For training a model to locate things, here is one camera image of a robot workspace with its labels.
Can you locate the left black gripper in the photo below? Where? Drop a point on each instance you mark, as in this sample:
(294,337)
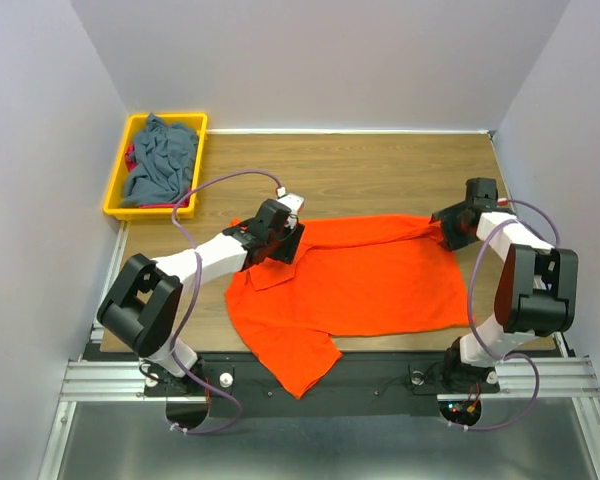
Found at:
(290,239)

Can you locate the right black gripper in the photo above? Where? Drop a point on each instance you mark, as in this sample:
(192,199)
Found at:
(453,241)

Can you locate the orange polo shirt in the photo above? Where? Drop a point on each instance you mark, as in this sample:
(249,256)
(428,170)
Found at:
(351,277)

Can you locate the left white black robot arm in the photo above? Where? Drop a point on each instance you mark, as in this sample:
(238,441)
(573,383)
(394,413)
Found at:
(140,306)

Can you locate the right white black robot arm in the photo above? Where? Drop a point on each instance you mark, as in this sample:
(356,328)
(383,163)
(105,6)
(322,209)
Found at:
(536,292)

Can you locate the grey t shirt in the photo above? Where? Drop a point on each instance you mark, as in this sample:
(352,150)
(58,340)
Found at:
(156,130)

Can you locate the yellow plastic bin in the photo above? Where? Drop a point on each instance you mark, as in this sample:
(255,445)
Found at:
(111,206)

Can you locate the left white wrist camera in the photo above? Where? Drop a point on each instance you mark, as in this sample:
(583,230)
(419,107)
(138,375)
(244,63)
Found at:
(293,201)

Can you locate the left aluminium side rail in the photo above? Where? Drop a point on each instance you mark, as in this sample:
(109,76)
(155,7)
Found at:
(97,330)

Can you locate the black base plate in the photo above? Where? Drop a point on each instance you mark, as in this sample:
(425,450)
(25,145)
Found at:
(359,384)

